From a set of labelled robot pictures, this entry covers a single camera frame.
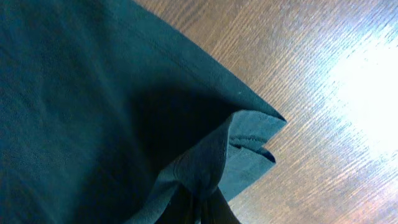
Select dark green t-shirt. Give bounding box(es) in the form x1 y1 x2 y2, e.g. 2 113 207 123
1 1 286 223

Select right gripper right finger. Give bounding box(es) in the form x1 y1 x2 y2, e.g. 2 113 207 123
200 188 241 224

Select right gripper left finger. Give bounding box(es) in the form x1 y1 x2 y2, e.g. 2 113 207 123
155 185 198 224

